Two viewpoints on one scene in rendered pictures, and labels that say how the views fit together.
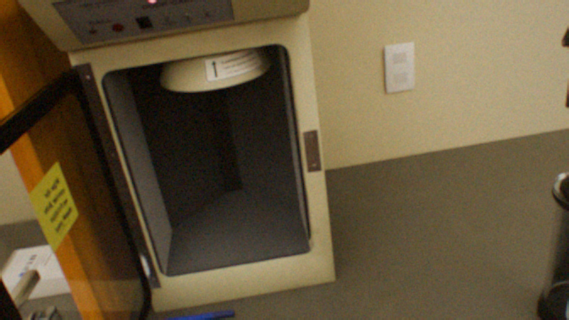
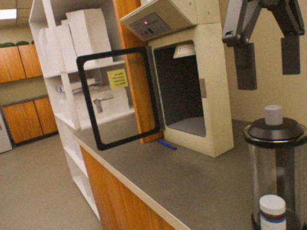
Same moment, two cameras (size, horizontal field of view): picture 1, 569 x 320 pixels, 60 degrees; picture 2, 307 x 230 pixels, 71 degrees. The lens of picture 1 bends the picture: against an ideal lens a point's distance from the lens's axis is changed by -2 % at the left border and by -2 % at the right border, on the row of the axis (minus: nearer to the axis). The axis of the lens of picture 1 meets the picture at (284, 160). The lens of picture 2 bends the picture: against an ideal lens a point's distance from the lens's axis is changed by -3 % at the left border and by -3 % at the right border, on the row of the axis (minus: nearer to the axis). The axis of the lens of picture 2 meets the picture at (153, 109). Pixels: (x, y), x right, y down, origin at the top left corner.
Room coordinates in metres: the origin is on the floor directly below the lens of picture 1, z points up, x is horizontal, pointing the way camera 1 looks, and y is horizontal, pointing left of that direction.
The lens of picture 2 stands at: (0.16, -0.62, 1.33)
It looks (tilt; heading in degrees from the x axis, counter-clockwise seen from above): 13 degrees down; 62
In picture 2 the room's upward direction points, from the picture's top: 10 degrees counter-clockwise
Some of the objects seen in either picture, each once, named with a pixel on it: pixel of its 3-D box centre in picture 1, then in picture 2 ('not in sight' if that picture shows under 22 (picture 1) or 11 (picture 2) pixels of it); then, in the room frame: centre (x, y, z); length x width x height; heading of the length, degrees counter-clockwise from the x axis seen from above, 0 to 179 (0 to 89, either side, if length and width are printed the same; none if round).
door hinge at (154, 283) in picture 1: (120, 192); (155, 90); (0.65, 0.25, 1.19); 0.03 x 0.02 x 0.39; 93
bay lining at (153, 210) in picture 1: (218, 138); (199, 83); (0.79, 0.11, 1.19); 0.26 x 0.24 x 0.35; 93
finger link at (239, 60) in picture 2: not in sight; (236, 51); (0.43, -0.40, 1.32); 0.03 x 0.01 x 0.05; 2
